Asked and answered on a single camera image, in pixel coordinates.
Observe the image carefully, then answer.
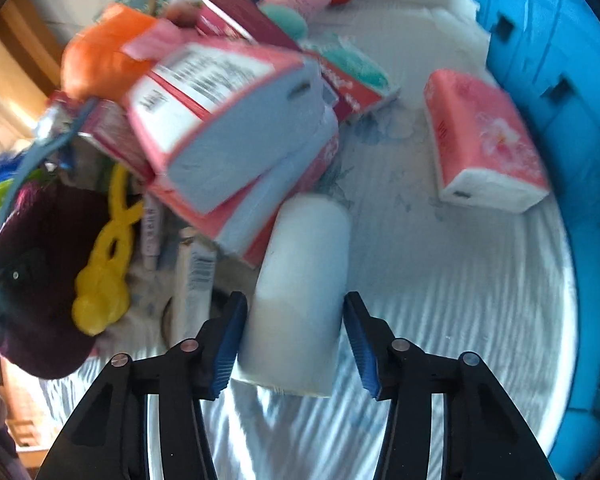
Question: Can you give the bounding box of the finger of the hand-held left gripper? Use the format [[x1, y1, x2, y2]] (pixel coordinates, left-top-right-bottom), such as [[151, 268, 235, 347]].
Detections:
[[0, 260, 31, 321]]

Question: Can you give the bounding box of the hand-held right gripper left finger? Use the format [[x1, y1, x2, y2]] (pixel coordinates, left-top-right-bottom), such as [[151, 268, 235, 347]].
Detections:
[[34, 290, 249, 480]]

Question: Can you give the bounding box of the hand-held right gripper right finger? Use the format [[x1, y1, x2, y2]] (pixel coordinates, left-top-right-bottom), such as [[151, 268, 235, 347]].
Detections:
[[343, 291, 556, 480]]

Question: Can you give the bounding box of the dark maroon plush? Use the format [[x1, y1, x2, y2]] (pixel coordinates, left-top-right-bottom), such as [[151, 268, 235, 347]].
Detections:
[[0, 182, 116, 380]]

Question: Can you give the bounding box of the white paper roll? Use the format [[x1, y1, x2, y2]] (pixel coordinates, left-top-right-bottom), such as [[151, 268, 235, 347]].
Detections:
[[237, 192, 352, 398]]

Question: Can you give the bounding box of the yellow plastic duck toy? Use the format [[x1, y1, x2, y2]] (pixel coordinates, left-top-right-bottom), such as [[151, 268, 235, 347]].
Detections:
[[72, 162, 146, 336]]

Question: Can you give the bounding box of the pink and white tissue box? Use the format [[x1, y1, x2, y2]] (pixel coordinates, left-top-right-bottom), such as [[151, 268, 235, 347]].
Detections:
[[126, 42, 326, 215], [147, 110, 341, 268]]

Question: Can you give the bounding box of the blue plastic crate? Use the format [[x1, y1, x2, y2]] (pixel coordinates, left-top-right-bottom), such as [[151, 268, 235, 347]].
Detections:
[[464, 0, 600, 476]]

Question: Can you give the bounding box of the white cosmetic tube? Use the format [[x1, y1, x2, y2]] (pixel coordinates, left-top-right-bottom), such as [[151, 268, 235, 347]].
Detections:
[[172, 227, 218, 346]]

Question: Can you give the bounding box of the light blue plastic slingshot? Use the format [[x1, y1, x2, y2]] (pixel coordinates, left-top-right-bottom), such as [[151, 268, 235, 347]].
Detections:
[[10, 100, 101, 196]]

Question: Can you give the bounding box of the beige curtain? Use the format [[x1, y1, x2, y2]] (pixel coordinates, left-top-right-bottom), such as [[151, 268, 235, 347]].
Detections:
[[0, 75, 56, 161]]

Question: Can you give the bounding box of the small dark pink box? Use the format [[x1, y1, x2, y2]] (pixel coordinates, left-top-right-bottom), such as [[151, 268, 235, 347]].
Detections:
[[77, 100, 156, 181]]

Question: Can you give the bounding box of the orange plush toy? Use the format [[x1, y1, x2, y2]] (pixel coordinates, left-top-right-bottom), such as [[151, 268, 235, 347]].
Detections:
[[60, 2, 181, 101]]

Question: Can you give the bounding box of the pink tissue pack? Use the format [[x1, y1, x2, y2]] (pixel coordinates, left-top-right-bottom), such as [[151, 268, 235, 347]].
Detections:
[[422, 69, 552, 213]]

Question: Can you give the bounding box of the red packet with teal print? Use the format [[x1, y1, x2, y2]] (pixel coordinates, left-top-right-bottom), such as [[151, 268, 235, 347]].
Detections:
[[305, 35, 401, 121]]

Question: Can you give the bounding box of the dark red box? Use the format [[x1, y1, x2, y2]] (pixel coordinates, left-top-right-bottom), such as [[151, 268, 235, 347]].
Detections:
[[196, 0, 303, 53]]

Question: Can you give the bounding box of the teal plush toy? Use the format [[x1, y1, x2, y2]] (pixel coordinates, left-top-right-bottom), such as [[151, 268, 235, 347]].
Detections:
[[257, 2, 308, 41]]

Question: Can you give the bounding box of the wooden door frame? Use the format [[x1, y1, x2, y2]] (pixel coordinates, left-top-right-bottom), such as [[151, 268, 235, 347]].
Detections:
[[0, 0, 76, 101]]

